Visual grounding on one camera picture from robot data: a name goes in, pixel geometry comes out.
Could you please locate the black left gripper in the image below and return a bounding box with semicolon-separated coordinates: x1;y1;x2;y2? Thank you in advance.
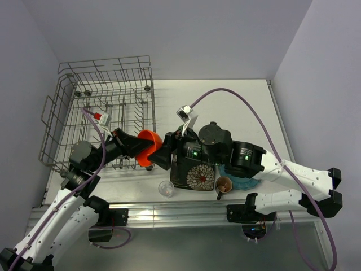
89;128;154;172

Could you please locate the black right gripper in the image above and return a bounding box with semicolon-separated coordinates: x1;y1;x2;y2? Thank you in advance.
146;123;223;170

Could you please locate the orange bowl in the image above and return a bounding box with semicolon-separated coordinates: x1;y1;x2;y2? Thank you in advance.
135;130;163;167

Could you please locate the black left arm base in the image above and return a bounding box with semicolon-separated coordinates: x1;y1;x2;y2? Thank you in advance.
88;208;129;243

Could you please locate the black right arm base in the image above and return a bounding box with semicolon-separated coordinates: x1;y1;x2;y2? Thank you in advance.
226;193;276;224

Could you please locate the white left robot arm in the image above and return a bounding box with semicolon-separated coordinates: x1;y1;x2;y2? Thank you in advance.
1;129;155;270

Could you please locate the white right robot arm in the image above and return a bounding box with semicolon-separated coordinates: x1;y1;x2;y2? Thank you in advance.
148;122;343;220

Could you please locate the black square floral plate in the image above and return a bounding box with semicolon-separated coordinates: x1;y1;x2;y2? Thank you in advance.
170;154;215;191

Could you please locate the clear drinking glass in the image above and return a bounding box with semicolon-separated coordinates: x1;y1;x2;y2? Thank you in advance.
158;181;174;198

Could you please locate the brown mug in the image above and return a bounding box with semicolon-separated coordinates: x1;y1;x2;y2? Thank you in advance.
215;176;233;200

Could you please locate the teal round plate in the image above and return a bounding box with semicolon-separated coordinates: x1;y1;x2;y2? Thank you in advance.
218;165;261;191

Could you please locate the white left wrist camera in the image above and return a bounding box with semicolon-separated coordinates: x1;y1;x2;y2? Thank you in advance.
91;112;112;136

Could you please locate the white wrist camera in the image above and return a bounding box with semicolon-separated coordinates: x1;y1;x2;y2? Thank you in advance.
177;105;198;136
91;112;112;136

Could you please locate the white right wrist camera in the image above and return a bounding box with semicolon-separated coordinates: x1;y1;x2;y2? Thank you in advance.
177;105;198;136

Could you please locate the grey wire dish rack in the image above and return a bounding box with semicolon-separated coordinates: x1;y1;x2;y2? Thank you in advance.
38;55;156;172

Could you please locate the aluminium table front rail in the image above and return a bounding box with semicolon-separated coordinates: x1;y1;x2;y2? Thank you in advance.
27;197;324;231

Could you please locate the purple under-table cable loop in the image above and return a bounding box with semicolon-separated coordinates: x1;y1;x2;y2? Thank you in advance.
88;226;132;250

